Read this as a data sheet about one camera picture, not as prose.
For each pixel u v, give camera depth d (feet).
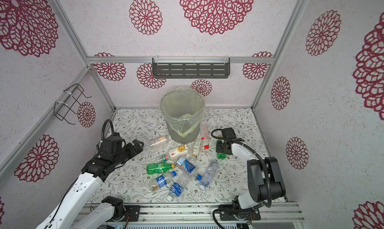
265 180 1.33
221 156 2.90
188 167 2.73
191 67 3.05
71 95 2.58
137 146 2.30
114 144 1.89
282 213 2.50
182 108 3.19
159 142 3.12
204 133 3.28
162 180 2.61
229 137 2.44
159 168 2.74
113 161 1.87
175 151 2.96
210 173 2.85
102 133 1.85
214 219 2.29
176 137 3.19
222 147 2.73
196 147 3.02
